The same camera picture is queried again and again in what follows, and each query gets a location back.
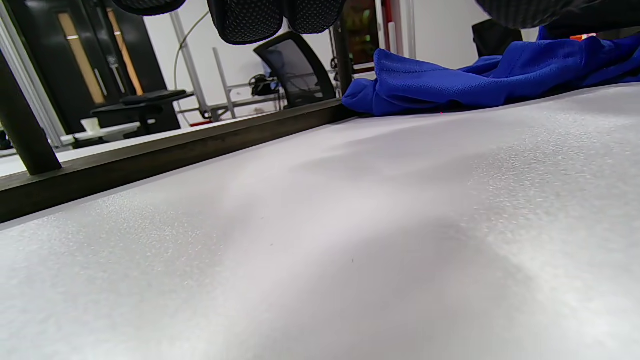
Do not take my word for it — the black frame post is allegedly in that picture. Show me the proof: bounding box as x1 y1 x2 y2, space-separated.
0 50 63 176

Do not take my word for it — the black cable bundle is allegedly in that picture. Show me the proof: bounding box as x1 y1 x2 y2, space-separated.
248 73 281 97

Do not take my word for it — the black thin upright post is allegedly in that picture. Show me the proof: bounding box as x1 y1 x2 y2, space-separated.
332 20 355 97

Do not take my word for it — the black mesh office chair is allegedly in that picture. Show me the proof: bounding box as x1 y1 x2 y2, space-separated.
253 30 337 109

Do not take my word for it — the silver aluminium profile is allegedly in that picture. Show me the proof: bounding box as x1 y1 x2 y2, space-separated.
0 4 67 149

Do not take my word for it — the white cable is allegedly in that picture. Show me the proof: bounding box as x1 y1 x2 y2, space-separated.
173 10 211 92

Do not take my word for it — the black table frame rail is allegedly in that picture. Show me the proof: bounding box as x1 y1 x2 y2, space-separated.
0 98 357 224

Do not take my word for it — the black door with wood strips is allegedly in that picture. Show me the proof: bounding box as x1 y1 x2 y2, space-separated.
6 0 182 135

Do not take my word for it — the person's left hand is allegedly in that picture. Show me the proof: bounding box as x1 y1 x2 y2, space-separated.
111 0 640 46

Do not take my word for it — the aluminium frame stand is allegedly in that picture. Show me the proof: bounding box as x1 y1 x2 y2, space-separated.
169 11 287 122

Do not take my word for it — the blue mesh cloth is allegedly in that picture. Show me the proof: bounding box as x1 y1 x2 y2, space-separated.
342 32 640 117

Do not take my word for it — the black padded bench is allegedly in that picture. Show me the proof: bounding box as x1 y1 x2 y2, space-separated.
90 89 195 137

